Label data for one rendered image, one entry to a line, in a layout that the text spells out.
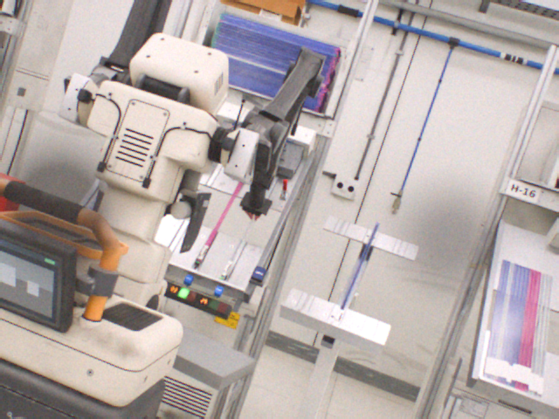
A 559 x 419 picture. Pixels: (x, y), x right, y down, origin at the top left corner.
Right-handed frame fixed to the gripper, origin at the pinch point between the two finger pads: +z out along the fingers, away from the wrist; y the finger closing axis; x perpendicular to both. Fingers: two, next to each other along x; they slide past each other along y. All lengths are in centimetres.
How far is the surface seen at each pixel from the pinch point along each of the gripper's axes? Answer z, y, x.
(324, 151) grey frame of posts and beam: 2.0, -12.2, -44.4
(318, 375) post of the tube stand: 24, -41, 36
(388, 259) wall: 141, -56, -107
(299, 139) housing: -6.6, -2.5, -37.9
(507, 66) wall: 52, -81, -205
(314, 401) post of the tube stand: 30, -43, 43
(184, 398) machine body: 61, 4, 49
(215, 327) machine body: 39.9, 1.8, 26.7
